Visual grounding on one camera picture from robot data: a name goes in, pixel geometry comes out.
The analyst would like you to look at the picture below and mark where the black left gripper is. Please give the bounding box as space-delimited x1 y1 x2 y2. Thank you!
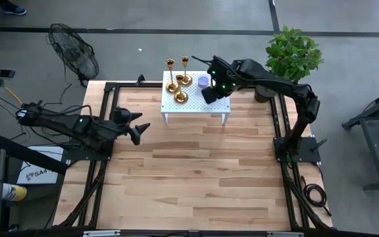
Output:
93 107 151 146

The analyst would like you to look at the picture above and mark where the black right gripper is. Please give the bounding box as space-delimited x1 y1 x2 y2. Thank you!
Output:
201 62 240 105

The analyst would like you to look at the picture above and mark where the purple candle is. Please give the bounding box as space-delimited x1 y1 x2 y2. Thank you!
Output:
197 74 211 89

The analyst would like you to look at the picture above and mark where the gold brass candlestick holder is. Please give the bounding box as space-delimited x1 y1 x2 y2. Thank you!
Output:
164 58 180 93
180 55 193 87
173 74 190 104

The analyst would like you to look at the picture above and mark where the black round plant pot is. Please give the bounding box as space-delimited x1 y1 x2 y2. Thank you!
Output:
254 84 278 104

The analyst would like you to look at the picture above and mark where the green leafy potted tree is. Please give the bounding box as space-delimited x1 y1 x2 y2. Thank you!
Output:
265 25 325 83

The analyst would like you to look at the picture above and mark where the black round floor fan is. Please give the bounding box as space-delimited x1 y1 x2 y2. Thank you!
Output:
47 22 100 88

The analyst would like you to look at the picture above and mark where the white printed cardboard box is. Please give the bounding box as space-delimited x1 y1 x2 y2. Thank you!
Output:
16 145 64 185

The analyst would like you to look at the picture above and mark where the yellow and white bottle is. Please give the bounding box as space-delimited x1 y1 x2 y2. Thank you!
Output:
1 183 28 202

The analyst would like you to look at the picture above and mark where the grey metal cart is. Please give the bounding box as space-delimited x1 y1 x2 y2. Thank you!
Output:
341 84 379 192

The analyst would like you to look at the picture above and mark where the person's shoe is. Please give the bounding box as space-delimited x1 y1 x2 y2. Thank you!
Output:
0 0 28 16

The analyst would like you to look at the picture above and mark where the black aluminium table frame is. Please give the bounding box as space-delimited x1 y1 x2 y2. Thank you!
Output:
53 80 334 237

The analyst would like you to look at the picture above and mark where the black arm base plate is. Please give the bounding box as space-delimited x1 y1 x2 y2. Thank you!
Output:
64 138 115 162
273 136 322 163

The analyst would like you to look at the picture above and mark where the silver metal bracket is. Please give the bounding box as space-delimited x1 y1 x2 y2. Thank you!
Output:
83 230 121 237
267 231 305 237

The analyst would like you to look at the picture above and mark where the yellow cable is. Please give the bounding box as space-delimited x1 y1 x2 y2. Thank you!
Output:
4 86 23 106

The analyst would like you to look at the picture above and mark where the coiled black cable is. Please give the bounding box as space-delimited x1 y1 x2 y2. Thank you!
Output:
301 164 332 217

